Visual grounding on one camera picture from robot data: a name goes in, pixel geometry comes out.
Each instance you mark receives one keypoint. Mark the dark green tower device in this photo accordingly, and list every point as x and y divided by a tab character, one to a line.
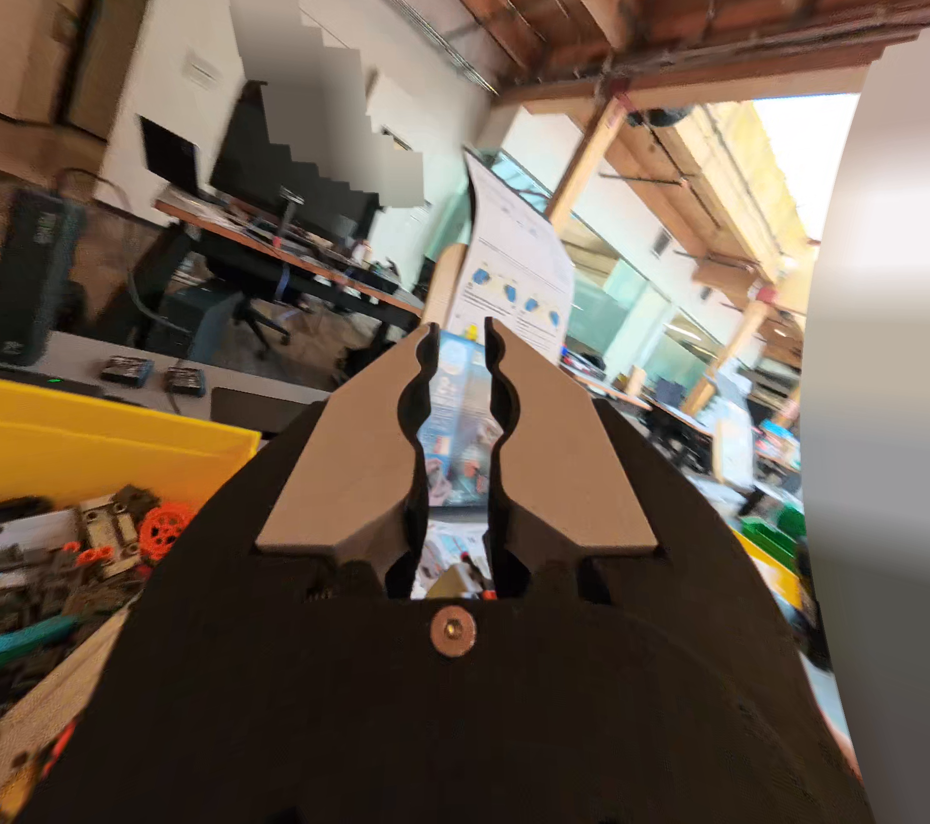
36	272

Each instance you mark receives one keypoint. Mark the black laptop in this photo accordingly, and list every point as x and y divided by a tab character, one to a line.
167	156

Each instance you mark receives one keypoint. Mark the teal curved beam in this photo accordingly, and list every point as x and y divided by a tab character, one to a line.
36	635

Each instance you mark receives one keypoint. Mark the cardboard stand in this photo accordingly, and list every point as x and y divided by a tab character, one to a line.
443	279

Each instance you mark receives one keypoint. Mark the wooden post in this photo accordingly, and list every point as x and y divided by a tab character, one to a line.
581	170

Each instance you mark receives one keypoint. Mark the green plastic bin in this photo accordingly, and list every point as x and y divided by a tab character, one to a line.
770	533

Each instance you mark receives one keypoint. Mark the pile of brick parts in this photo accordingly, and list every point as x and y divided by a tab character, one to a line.
72	584

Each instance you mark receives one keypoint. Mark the black office chair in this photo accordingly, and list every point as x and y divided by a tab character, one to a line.
211	315

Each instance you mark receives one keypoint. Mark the wooden office desk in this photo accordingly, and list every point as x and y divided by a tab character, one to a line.
218	225

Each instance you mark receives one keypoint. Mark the blue robot kit box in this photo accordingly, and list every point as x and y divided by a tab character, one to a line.
458	403

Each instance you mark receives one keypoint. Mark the yellow plastic bin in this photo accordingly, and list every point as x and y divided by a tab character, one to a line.
109	432
770	573

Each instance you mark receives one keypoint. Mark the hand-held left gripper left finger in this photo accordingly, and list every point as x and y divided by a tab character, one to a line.
341	475

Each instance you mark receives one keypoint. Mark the black monitor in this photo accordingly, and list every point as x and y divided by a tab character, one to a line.
247	170

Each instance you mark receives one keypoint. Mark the illustrated instruction sheet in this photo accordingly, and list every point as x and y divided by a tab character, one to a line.
508	257

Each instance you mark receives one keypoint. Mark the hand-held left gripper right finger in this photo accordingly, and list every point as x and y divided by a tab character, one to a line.
574	475

